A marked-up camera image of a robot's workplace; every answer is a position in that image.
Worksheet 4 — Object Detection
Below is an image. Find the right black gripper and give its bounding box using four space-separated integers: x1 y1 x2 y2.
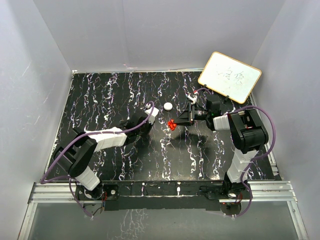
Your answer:
173 102 210 126

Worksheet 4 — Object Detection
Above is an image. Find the red ball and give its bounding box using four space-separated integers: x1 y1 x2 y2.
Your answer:
167 119 177 131

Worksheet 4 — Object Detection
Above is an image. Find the white earbud charging case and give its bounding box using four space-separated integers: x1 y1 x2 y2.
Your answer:
163 102 173 111

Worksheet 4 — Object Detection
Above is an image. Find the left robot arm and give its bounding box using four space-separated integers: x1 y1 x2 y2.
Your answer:
52 108 159 200

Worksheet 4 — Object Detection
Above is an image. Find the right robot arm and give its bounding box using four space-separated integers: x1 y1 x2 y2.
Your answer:
167 95 269 199

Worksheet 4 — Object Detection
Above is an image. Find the small whiteboard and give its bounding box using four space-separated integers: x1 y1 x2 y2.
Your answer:
198 51 262 104

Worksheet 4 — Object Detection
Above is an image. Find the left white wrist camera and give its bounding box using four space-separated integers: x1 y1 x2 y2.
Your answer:
144 106 159 125

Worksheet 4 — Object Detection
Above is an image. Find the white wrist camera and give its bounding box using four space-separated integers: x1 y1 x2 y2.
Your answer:
187 91 199 105
144 106 159 125

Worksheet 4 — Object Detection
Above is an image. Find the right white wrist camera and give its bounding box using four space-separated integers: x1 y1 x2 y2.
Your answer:
187 91 199 105

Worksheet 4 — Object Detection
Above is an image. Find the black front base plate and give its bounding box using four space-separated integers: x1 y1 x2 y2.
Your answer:
75 180 250 211

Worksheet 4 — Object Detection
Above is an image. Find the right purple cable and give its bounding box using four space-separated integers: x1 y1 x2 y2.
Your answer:
196 87 277 217

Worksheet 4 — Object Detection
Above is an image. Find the purple cable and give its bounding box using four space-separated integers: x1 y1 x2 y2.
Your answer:
39 101 155 218
196 87 277 217

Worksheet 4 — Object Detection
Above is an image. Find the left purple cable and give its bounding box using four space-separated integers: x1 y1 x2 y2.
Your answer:
39 101 155 218

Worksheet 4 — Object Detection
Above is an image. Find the aluminium frame rail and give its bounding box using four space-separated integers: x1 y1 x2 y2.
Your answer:
18 180 309 240

